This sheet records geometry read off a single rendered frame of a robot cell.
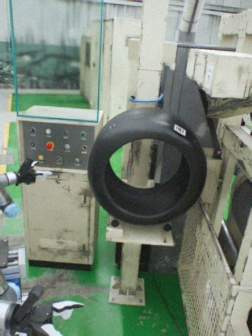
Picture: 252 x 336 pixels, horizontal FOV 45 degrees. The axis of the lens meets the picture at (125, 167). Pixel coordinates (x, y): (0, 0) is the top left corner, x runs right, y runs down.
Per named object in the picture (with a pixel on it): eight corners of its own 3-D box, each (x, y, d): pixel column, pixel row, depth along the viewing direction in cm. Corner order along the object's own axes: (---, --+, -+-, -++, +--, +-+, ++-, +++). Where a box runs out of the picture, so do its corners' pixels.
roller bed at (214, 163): (185, 187, 207) (191, 146, 195) (207, 189, 207) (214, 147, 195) (189, 202, 189) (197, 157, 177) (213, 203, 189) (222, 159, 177)
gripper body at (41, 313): (55, 327, 93) (17, 320, 94) (56, 303, 91) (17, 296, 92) (45, 347, 86) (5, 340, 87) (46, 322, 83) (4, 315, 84)
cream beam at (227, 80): (184, 77, 165) (188, 48, 159) (230, 81, 165) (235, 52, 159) (209, 98, 109) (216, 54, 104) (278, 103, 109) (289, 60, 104)
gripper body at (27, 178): (30, 176, 184) (11, 182, 176) (30, 164, 180) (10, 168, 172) (37, 182, 179) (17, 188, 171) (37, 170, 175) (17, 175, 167)
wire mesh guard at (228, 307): (176, 267, 222) (191, 181, 194) (179, 267, 222) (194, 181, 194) (200, 402, 139) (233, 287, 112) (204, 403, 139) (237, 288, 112)
